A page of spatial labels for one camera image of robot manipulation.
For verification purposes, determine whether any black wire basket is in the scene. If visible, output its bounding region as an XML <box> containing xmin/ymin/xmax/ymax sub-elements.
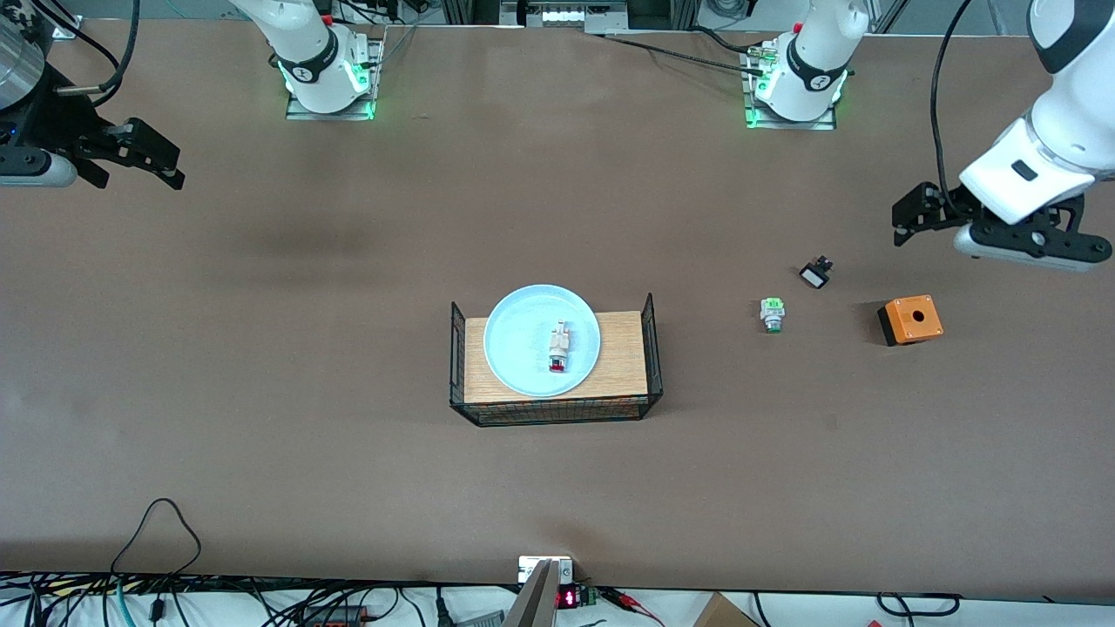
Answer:
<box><xmin>449</xmin><ymin>293</ymin><xmax>665</xmax><ymax>428</ymax></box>

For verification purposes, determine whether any red push button switch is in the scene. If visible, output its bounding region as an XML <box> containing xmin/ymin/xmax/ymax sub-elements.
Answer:
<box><xmin>548</xmin><ymin>320</ymin><xmax>574</xmax><ymax>374</ymax></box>

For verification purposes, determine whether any black cable on table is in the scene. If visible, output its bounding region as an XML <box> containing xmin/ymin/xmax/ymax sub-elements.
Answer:
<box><xmin>601</xmin><ymin>26</ymin><xmax>772</xmax><ymax>78</ymax></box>

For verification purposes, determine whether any silver lit device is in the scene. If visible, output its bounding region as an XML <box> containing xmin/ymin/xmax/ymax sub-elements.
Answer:
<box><xmin>501</xmin><ymin>0</ymin><xmax>628</xmax><ymax>34</ymax></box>

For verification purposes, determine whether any light blue round plate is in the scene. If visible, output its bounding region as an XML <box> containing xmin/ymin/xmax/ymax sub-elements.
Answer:
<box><xmin>483</xmin><ymin>284</ymin><xmax>602</xmax><ymax>399</ymax></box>

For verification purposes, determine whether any orange black device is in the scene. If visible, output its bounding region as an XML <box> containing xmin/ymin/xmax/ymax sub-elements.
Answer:
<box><xmin>296</xmin><ymin>604</ymin><xmax>368</xmax><ymax>627</ymax></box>

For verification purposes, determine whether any black looped cable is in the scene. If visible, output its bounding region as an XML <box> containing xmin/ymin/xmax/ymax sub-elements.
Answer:
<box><xmin>875</xmin><ymin>591</ymin><xmax>963</xmax><ymax>616</ymax></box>

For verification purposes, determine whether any light wooden board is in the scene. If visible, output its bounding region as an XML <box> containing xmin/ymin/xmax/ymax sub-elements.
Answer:
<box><xmin>464</xmin><ymin>311</ymin><xmax>650</xmax><ymax>405</ymax></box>

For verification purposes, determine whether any thin black cable loop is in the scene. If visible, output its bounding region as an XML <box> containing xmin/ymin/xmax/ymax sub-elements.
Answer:
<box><xmin>109</xmin><ymin>498</ymin><xmax>203</xmax><ymax>577</ymax></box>

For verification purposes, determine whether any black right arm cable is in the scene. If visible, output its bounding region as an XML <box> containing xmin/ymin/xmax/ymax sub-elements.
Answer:
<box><xmin>54</xmin><ymin>0</ymin><xmax>142</xmax><ymax>98</ymax></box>

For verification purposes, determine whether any aluminium frame profile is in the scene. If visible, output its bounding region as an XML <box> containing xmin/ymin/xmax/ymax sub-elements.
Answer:
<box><xmin>35</xmin><ymin>0</ymin><xmax>84</xmax><ymax>41</ymax></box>

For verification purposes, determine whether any brown cardboard piece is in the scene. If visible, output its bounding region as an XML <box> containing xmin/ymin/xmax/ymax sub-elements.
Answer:
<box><xmin>693</xmin><ymin>592</ymin><xmax>763</xmax><ymax>627</ymax></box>

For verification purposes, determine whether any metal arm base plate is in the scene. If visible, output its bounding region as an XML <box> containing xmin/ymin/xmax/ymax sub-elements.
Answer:
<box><xmin>742</xmin><ymin>39</ymin><xmax>838</xmax><ymax>131</ymax></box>
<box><xmin>286</xmin><ymin>26</ymin><xmax>386</xmax><ymax>121</ymax></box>

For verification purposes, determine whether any grey angled post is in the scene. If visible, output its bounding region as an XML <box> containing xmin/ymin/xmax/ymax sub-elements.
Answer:
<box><xmin>503</xmin><ymin>560</ymin><xmax>560</xmax><ymax>627</ymax></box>

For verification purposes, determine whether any orange button enclosure box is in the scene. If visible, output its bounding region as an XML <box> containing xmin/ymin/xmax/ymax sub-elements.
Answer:
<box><xmin>876</xmin><ymin>294</ymin><xmax>945</xmax><ymax>347</ymax></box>

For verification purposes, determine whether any silver metal bracket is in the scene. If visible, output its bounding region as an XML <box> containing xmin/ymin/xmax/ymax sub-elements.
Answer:
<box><xmin>518</xmin><ymin>556</ymin><xmax>576</xmax><ymax>586</ymax></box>

